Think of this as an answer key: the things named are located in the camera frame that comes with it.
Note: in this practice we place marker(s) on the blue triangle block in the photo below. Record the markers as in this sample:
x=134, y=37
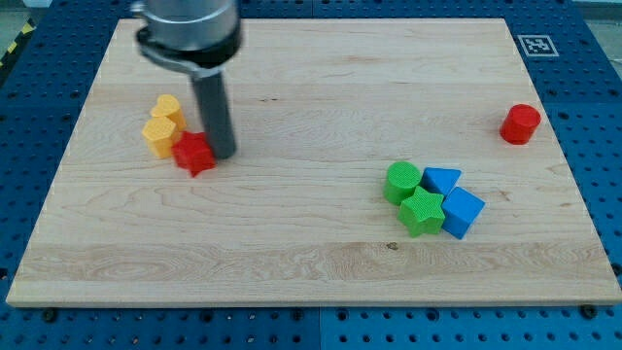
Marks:
x=440, y=180

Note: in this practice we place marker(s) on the red cylinder block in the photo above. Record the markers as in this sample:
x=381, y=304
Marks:
x=520, y=124

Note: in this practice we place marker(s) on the red star block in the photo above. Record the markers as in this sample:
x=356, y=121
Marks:
x=193, y=153

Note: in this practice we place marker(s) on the yellow hexagon block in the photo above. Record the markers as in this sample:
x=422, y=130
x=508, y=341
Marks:
x=160, y=135

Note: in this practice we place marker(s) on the green cylinder block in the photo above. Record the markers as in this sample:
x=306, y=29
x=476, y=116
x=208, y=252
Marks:
x=401, y=180

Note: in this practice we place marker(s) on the wooden board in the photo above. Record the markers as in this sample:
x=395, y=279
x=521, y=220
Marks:
x=298, y=217

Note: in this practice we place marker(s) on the green star block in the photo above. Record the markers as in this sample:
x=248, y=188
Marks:
x=422, y=213

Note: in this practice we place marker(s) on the white fiducial marker tag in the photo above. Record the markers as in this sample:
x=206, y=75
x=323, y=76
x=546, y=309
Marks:
x=535, y=45

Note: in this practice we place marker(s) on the blue cube block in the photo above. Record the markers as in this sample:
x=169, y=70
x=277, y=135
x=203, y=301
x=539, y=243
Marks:
x=461, y=208

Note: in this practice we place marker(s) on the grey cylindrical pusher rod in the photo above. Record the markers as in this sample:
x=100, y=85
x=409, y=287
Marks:
x=212, y=102

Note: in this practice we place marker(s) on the yellow heart block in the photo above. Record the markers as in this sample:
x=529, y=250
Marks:
x=168, y=106

